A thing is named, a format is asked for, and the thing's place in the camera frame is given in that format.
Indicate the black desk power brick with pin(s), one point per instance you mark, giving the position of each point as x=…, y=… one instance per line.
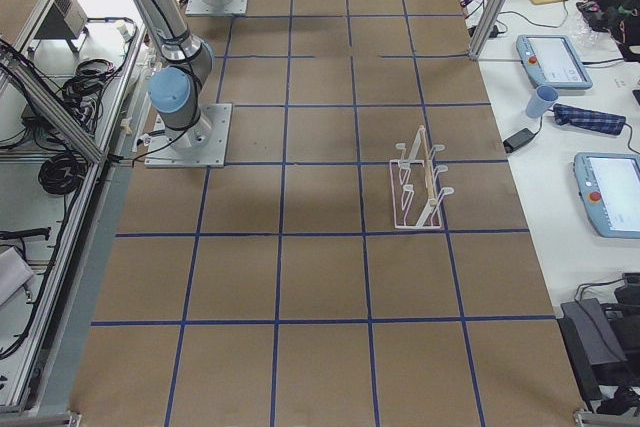
x=518, y=140

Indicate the white wire cup rack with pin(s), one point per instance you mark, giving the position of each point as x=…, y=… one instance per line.
x=417, y=196

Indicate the blue teach pendant near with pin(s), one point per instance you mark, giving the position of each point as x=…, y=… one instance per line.
x=609, y=189

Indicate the aluminium frame post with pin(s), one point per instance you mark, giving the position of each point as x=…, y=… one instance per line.
x=492, y=2

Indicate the blue teach pendant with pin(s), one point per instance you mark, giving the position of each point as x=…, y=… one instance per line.
x=609, y=189
x=552, y=60

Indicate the blue cup on desk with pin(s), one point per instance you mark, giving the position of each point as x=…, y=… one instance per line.
x=543, y=98

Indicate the blue teach pendant far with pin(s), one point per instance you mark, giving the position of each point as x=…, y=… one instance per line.
x=552, y=60

